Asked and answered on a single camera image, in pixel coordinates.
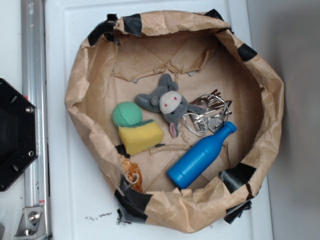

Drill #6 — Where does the aluminum frame rail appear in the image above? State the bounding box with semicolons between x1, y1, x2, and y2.
21;0;52;240

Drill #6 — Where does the blue plastic bottle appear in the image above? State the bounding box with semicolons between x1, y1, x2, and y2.
167;121;237;189

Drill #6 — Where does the metal corner bracket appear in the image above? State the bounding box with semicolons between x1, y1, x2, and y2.
14;206;46;240

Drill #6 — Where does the green golf ball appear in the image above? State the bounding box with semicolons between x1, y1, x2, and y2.
112;101;143;127

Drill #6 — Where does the orange rope piece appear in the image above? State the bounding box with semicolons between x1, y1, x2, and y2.
119;154;144;193

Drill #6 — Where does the yellow green sponge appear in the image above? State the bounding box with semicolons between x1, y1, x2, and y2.
118;119;164;156

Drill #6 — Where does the brown paper bag bin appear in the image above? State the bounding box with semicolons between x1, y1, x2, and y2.
65;10;284;233

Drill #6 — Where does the black octagonal mount plate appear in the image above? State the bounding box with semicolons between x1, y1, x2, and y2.
0;78;38;192

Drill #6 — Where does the gray plush donkey toy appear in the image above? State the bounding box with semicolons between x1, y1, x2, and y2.
134;73;207;138

